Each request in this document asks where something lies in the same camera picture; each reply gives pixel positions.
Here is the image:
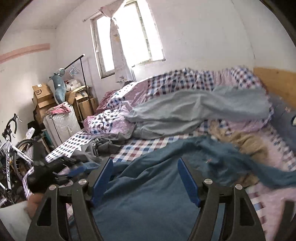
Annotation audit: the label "teal blue sweatshirt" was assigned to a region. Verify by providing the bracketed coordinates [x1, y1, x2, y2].
[69, 135, 296, 241]

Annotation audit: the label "black clothes rack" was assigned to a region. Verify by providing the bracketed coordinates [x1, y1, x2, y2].
[64, 53, 89, 94]

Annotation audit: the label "dark grey garment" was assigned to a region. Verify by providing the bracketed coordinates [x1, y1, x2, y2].
[61, 134, 127, 164]

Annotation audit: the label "white road bicycle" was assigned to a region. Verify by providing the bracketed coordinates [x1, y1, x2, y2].
[1, 113, 36, 208]

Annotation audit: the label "white suitcase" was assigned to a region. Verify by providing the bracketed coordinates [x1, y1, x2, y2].
[43, 106, 81, 148]

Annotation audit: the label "checkered purple duvet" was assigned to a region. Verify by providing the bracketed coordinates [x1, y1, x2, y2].
[83, 67, 263, 135]

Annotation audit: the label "pink cloth on suitcase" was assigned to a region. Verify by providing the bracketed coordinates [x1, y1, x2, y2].
[44, 102, 71, 115]

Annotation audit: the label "stacked brown cardboard boxes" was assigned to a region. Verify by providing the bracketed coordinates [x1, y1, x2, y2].
[33, 86, 98, 126]

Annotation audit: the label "tan beige garment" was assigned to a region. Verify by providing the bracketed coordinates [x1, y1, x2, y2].
[209, 120, 270, 186]

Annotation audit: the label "cardboard box with logo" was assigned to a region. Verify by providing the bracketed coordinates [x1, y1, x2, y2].
[32, 83, 53, 105]

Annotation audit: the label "blue plush toy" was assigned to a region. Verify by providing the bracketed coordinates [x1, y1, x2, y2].
[48, 68, 66, 104]

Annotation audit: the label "white patterned curtain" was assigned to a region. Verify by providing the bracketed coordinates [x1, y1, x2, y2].
[100, 0, 134, 83]

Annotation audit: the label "light grey-blue trousers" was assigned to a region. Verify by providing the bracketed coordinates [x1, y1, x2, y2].
[125, 86, 270, 140]

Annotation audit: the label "dark blue plush pillow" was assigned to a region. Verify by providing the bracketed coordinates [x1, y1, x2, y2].
[269, 93, 295, 153]

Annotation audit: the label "wooden headboard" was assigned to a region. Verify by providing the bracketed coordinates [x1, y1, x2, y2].
[253, 67, 296, 108]

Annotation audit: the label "window with white frame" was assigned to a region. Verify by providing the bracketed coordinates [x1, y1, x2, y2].
[90, 1, 166, 78]

